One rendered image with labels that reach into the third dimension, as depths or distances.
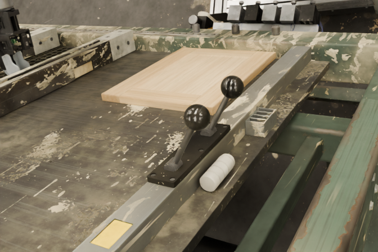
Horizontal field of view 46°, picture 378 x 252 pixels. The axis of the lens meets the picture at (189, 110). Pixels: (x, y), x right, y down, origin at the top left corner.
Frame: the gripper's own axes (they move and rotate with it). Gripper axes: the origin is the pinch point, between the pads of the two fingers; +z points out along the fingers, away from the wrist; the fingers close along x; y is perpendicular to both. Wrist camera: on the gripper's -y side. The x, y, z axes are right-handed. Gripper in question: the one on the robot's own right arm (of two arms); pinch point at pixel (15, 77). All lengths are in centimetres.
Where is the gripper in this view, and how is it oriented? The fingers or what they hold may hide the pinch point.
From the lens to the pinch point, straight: 138.8
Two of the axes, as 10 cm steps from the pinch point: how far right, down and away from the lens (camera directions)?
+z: 1.2, 9.0, 4.1
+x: 5.0, -4.1, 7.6
